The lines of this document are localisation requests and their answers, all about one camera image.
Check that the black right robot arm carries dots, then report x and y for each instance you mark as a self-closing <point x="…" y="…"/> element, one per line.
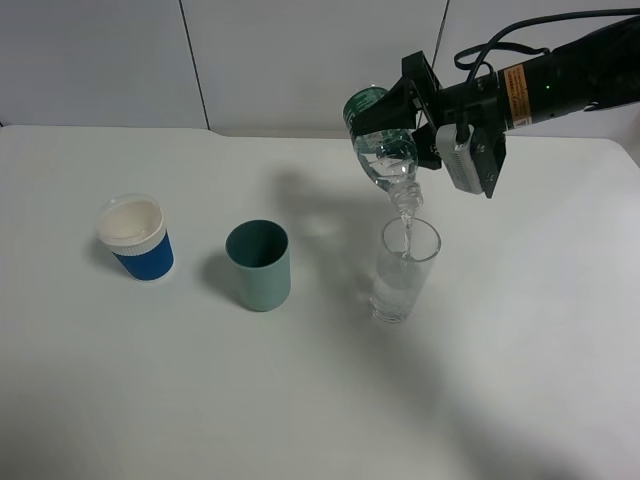
<point x="420" y="123"/>

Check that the tall clear drinking glass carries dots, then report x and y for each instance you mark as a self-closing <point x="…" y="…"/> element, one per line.
<point x="400" y="285"/>

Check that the clear green-label water bottle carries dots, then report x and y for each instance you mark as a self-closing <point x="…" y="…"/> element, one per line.
<point x="389" y="158"/>

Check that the blue white paper cup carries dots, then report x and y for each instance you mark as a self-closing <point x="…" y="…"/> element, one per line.
<point x="133" y="228"/>

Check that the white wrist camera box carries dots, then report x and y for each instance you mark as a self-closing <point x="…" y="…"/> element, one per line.
<point x="457" y="159"/>

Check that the teal green plastic cup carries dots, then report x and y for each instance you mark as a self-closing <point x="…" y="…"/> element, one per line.
<point x="259" y="251"/>

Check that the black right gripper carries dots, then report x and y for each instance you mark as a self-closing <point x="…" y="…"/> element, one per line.
<point x="478" y="112"/>

